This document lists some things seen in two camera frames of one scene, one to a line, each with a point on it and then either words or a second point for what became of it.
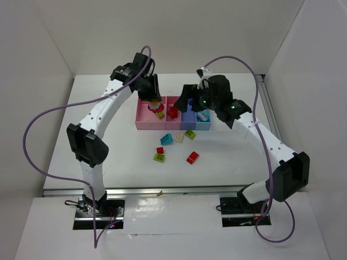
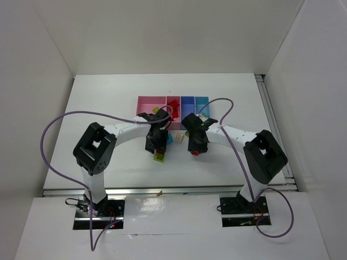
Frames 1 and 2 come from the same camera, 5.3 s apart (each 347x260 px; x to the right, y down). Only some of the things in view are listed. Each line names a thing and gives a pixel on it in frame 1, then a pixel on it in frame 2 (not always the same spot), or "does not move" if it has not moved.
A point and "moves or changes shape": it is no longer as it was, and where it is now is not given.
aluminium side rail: [268, 105] does not move
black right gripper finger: [196, 106] -> [203, 148]
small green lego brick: [159, 157] does not move
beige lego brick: [179, 137] does not move
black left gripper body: [155, 87] -> [156, 148]
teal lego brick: [167, 139] does not move
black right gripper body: [191, 95] -> [197, 147]
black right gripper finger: [188, 92] -> [193, 147]
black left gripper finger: [157, 96] -> [162, 142]
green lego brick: [160, 115] moves or changes shape
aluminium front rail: [210, 190] does not move
